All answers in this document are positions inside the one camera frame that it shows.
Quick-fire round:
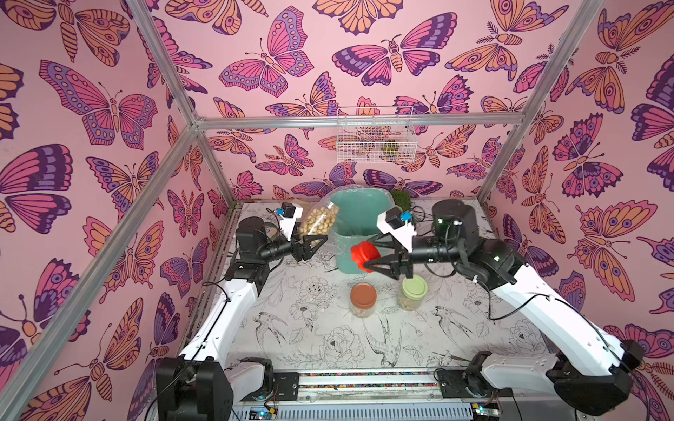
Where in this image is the white wire basket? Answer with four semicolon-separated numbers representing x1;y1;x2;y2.
333;114;418;165

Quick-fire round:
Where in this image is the clear plastic bin liner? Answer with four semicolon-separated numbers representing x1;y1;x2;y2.
315;183;401;264

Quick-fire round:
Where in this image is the red jar lid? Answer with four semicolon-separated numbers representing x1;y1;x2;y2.
351;241;381;273

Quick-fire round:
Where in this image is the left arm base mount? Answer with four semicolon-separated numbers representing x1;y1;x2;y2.
242;372;299;403

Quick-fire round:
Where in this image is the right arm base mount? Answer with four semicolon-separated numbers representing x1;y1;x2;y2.
433;368;514;400

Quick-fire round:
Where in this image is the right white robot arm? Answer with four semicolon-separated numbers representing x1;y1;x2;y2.
363;199;643;417

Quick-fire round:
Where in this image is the green-lid peanut jar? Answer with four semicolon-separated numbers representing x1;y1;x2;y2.
398;275;428;312

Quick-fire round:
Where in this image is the clear jar of peanuts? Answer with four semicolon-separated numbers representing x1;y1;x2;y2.
299;203;340;237

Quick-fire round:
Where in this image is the aluminium front rail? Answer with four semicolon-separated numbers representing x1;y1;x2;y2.
152;365;586;406

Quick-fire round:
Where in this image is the teal plastic trash bin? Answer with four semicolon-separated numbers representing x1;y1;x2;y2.
328;187;396;275

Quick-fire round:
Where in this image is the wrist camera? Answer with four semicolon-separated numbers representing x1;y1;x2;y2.
377;206;417;252
276;202;304;240

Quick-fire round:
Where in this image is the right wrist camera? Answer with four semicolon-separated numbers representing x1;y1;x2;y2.
377;206;417;252

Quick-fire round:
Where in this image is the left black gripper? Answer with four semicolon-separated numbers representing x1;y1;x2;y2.
258;225;325;266

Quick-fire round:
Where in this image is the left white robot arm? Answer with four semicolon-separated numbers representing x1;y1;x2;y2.
145;217;328;420

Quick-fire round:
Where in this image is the brown-lid peanut jar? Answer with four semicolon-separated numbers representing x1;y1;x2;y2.
349;282;377;319

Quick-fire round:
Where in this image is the green artificial grass mat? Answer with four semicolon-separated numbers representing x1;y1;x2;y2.
390;191;414;212

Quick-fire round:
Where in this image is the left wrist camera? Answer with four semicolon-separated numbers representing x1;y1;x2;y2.
276;202;304;240

